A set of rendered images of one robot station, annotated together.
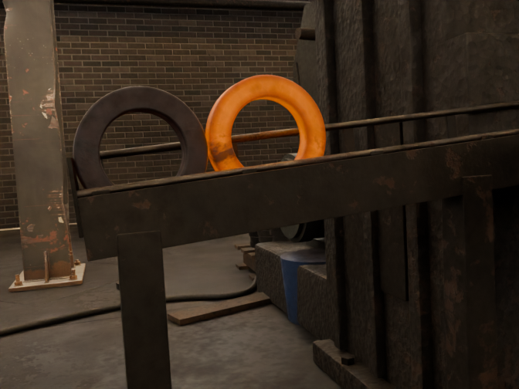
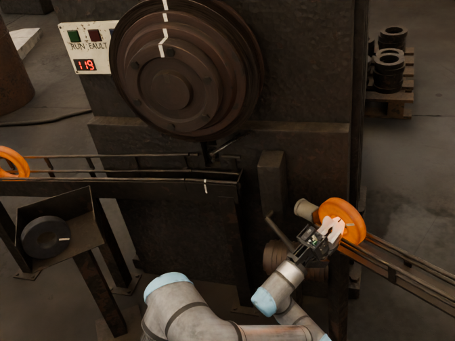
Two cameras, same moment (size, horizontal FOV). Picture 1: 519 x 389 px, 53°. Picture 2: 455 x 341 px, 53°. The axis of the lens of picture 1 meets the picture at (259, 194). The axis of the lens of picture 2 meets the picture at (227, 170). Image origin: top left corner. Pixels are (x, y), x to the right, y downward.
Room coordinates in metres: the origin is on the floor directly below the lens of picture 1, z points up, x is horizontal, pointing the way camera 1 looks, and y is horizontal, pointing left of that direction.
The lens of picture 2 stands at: (0.08, -1.74, 1.70)
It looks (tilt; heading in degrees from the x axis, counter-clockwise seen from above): 37 degrees down; 39
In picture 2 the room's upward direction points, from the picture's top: 10 degrees counter-clockwise
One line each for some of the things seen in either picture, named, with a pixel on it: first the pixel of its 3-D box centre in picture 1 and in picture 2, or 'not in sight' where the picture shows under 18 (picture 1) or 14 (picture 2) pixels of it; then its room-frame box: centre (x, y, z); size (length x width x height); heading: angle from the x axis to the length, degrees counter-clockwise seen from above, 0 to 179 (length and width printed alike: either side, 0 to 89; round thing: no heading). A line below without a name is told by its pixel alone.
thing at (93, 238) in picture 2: not in sight; (89, 280); (0.66, -0.50, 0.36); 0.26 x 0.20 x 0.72; 142
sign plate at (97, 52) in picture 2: not in sight; (101, 48); (1.05, -0.52, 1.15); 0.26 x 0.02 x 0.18; 107
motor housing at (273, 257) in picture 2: not in sight; (299, 296); (1.01, -1.23, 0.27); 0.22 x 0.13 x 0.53; 107
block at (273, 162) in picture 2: not in sight; (273, 184); (1.13, -1.10, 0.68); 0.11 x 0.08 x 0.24; 17
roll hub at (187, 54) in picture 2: not in sight; (173, 88); (0.95, -0.91, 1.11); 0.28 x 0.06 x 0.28; 107
